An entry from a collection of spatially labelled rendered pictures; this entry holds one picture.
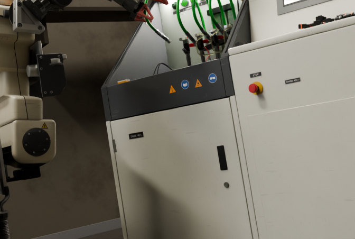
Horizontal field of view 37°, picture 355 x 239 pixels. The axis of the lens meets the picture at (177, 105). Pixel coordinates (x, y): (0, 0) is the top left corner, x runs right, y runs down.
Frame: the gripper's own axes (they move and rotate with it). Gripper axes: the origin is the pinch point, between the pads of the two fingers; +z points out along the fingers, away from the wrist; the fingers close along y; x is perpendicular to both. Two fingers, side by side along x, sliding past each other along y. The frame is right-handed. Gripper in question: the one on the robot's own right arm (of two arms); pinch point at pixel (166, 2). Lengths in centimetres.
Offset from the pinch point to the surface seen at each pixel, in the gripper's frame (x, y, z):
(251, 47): -31.3, -11.4, 27.6
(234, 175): -14, -50, 58
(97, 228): 221, -26, 139
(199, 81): -6.0, -22.0, 28.4
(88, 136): 221, 32, 91
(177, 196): 14, -59, 57
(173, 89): 7.4, -24.8, 26.2
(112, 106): 41, -31, 20
